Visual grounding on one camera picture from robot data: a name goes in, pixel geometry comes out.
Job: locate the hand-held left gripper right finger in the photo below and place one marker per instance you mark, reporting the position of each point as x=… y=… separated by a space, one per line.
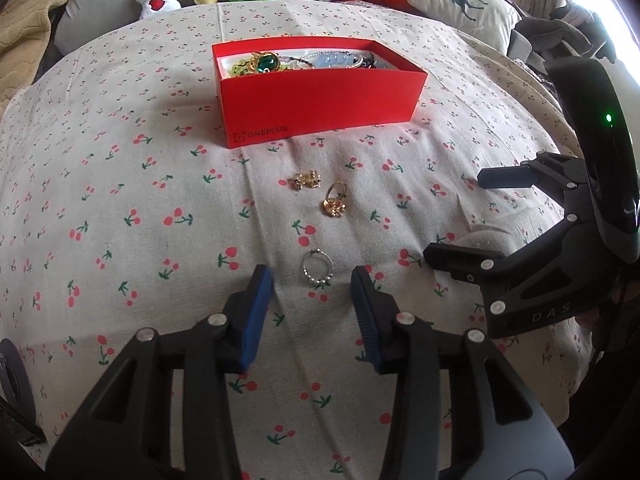
x=365 y=310

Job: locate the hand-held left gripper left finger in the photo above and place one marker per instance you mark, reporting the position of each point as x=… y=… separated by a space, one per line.
x=255 y=310

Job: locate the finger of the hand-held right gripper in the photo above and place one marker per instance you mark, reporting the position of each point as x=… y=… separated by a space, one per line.
x=452 y=260
x=505 y=178

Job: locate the gold stud earrings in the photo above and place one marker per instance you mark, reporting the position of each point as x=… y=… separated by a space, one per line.
x=306 y=180

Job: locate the red cardboard box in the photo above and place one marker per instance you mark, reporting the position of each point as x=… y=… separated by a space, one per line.
x=320 y=105

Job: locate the green gem gold brooch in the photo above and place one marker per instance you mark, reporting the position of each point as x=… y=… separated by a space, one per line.
x=265 y=62

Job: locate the grey cloth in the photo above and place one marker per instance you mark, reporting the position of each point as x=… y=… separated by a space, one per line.
x=560 y=30

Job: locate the deer print pillow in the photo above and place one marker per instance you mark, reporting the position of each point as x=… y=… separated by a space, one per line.
x=465 y=10

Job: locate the black round disc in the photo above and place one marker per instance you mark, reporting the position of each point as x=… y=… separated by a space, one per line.
x=15 y=380

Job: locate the grey pillow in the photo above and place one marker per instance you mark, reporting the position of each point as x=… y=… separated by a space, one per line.
x=100 y=5

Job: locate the beige quilted blanket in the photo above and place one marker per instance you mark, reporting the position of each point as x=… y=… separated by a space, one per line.
x=25 y=35

